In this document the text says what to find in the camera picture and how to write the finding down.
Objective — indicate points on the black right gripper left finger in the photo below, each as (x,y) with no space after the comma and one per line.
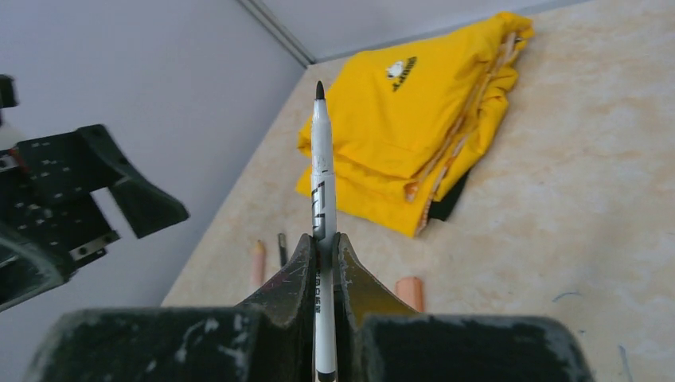
(280,340)

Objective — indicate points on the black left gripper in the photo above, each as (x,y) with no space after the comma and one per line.
(51,225)

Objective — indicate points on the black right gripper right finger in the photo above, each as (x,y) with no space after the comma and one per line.
(359,295)

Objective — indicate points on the white marker pen black tip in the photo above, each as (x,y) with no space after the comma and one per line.
(324,229)

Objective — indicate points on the pink highlighter pen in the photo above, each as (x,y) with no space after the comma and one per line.
(259,255)

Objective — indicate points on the thin black pen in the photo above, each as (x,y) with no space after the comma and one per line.
(282,245)

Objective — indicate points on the orange highlighter cap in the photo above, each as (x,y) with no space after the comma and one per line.
(410,290)

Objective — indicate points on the black cloth under shirt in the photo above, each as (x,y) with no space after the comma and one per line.
(442,210)

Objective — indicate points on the yellow folded shirt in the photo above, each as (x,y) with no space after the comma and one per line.
(410,120)

